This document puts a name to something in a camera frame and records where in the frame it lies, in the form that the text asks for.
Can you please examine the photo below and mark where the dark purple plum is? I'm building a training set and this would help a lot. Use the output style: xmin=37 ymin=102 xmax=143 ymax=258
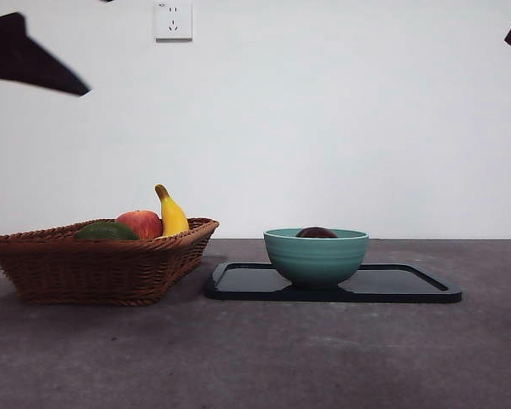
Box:
xmin=295 ymin=226 xmax=339 ymax=239

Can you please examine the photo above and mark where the teal ribbed bowl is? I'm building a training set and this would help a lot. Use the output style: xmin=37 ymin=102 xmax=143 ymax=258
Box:
xmin=262 ymin=228 xmax=370 ymax=291

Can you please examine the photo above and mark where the green avocado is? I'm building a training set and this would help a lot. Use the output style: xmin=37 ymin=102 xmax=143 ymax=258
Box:
xmin=72 ymin=220 xmax=141 ymax=241

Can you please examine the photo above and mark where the red apple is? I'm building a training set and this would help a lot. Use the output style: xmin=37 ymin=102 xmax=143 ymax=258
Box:
xmin=115 ymin=209 xmax=164 ymax=240

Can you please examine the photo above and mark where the yellow banana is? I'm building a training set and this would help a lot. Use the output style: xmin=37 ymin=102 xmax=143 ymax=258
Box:
xmin=154 ymin=183 xmax=191 ymax=238

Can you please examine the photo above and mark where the brown wicker basket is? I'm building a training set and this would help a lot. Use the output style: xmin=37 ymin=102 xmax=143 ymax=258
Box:
xmin=0 ymin=217 xmax=221 ymax=307

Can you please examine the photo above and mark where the black rectangular tray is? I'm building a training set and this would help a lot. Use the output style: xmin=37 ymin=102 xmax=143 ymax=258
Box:
xmin=204 ymin=261 xmax=464 ymax=304

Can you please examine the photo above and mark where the white wall socket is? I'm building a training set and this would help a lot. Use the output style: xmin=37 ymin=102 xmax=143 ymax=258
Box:
xmin=154 ymin=2 xmax=193 ymax=43

